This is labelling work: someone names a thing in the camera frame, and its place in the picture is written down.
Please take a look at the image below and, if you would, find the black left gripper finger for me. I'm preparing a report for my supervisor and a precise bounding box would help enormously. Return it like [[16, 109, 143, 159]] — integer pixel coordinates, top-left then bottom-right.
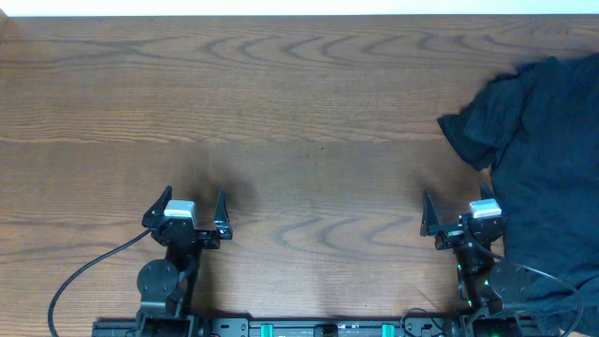
[[213, 188, 233, 240], [141, 185, 172, 228]]

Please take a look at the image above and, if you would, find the dark teal t-shirt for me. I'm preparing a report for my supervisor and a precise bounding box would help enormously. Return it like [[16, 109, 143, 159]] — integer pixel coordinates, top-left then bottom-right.
[[438, 55, 598, 336]]

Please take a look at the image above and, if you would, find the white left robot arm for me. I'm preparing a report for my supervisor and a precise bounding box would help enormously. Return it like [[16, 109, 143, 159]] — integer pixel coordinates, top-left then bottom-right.
[[133, 186, 233, 337]]

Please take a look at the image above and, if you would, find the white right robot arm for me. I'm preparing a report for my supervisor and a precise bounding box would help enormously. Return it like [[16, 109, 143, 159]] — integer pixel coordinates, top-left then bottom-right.
[[420, 183, 531, 336]]

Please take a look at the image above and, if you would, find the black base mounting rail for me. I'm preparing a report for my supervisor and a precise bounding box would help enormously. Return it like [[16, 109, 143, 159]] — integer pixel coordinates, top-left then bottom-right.
[[91, 313, 545, 337]]

